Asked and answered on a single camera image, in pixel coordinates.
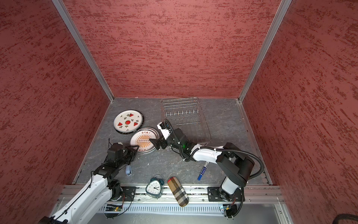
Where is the white plate red text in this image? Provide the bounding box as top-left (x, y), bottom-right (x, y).
top-left (130, 127), bottom-right (161, 154)

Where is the dark striped rim plate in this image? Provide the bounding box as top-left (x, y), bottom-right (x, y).
top-left (113, 109), bottom-right (144, 134)

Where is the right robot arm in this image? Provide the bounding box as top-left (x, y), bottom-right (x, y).
top-left (149, 119), bottom-right (264, 201)

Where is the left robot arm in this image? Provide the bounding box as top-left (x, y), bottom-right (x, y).
top-left (39, 142), bottom-right (139, 224)

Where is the small light blue object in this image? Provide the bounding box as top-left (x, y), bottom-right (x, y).
top-left (125, 165), bottom-right (132, 176)

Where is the blue marker pen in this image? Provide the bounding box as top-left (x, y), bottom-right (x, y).
top-left (197, 161), bottom-right (210, 181)

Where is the teal alarm clock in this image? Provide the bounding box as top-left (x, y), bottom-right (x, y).
top-left (145, 175), bottom-right (164, 199)

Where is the plaid cylindrical case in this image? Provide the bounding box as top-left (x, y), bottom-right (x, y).
top-left (167, 177), bottom-right (189, 207)

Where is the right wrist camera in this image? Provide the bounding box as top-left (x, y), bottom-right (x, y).
top-left (157, 122), bottom-right (171, 140)

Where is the wire dish rack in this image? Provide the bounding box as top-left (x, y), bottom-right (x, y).
top-left (161, 97), bottom-right (212, 146)

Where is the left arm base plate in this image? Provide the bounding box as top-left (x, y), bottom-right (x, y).
top-left (110, 186), bottom-right (137, 202)

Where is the aluminium front rail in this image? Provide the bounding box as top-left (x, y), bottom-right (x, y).
top-left (57, 184), bottom-right (286, 205)

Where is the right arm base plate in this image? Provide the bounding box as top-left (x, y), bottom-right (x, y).
top-left (207, 187), bottom-right (245, 202)

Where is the black corrugated cable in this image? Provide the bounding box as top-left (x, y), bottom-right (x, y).
top-left (332, 213), bottom-right (358, 224)

